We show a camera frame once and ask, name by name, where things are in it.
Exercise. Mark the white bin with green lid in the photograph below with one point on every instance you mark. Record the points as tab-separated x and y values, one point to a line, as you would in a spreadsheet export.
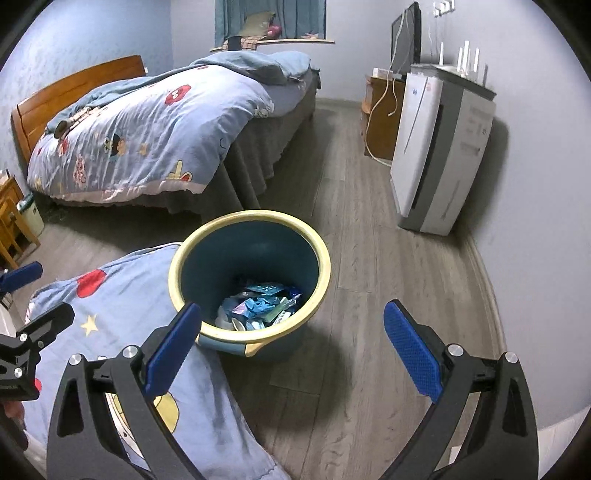
32	217

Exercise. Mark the plaid cloth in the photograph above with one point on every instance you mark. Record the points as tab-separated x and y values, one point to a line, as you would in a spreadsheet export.
247	43

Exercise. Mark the teal curtain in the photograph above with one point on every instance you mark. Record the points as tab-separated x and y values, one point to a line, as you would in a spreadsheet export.
295	16

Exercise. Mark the white router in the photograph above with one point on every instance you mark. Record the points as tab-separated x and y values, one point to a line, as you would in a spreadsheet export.
461	72

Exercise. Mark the teal blister pack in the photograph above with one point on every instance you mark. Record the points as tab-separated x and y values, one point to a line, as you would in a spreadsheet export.
265	289

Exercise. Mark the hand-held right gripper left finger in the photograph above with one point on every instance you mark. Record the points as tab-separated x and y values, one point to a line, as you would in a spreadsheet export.
173	350

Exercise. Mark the black television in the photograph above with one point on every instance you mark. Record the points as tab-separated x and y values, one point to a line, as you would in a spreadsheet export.
408	41

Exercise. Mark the small white box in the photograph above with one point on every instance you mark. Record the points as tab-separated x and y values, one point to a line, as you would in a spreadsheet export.
385	72

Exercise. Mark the blue bin with yellow rim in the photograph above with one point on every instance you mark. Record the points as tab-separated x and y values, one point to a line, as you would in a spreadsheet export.
249	254

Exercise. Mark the bed with cartoon duvet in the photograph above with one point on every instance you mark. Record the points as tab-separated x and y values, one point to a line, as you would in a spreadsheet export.
138	124

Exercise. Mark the wooden windowsill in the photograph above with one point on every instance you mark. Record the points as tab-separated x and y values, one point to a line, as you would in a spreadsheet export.
295	41

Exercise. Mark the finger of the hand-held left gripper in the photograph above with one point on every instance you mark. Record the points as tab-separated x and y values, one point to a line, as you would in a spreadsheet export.
51	323
21	277

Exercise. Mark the olive cushion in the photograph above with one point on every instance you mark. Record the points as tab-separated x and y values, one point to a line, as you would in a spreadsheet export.
256	24

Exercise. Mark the blue glove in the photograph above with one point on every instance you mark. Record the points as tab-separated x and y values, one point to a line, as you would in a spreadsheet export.
258	307

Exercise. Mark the wooden bed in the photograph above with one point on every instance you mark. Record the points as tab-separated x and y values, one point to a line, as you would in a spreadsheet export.
69	83

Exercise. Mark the wooden stool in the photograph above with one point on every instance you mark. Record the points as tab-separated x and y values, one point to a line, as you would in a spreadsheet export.
9	217

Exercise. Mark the pink toy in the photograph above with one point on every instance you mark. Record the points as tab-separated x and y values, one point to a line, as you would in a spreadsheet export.
273	31

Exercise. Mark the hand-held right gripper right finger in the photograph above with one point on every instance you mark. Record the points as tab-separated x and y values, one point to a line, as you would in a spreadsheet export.
413	350

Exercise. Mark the white air purifier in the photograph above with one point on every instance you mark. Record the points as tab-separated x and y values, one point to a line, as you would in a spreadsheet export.
429	152

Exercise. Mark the white wall hooks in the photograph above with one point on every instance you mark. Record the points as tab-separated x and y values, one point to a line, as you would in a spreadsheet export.
445	7

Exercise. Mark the small printed blue blanket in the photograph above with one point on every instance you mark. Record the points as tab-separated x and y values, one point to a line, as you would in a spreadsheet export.
129	304

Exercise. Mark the wooden cabinet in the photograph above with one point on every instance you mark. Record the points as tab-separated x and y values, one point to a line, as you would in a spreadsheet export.
381	124

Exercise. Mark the teal blanket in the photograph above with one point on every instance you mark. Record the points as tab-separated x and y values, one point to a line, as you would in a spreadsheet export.
258	64

